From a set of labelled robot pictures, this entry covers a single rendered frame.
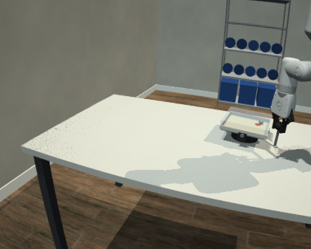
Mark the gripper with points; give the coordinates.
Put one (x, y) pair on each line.
(283, 105)

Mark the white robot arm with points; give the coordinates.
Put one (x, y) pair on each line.
(293, 68)

